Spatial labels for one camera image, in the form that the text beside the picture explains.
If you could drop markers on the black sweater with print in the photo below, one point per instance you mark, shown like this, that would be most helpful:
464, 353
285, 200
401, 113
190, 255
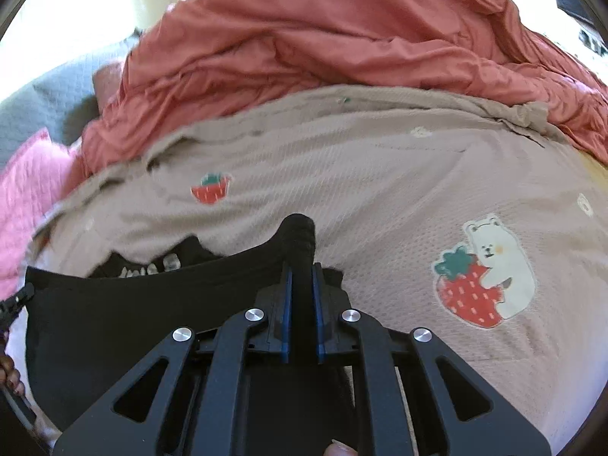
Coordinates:
84, 334

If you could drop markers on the beige strawberry bear bedspread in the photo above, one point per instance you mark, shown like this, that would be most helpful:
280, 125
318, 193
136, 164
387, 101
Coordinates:
465, 215

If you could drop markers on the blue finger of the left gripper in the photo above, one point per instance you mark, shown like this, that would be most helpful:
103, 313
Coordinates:
11, 308

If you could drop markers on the coral red duvet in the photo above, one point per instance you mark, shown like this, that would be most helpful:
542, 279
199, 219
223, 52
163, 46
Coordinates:
210, 58

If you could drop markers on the dusty pink pillow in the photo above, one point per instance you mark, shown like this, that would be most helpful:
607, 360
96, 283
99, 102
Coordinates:
106, 81

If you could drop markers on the pink quilted blanket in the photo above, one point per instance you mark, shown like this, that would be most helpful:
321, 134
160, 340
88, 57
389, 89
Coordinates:
38, 175

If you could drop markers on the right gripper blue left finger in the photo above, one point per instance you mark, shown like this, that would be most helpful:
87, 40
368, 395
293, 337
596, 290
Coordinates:
190, 394

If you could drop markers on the person's right hand thumb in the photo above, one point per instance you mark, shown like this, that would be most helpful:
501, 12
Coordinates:
337, 448

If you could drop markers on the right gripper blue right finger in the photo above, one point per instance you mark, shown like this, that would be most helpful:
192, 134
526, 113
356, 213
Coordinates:
406, 394

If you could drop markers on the person's left hand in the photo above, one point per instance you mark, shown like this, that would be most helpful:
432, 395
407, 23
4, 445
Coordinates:
10, 377

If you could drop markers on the grey quilted headboard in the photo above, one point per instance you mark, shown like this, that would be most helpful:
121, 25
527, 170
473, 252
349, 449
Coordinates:
61, 101

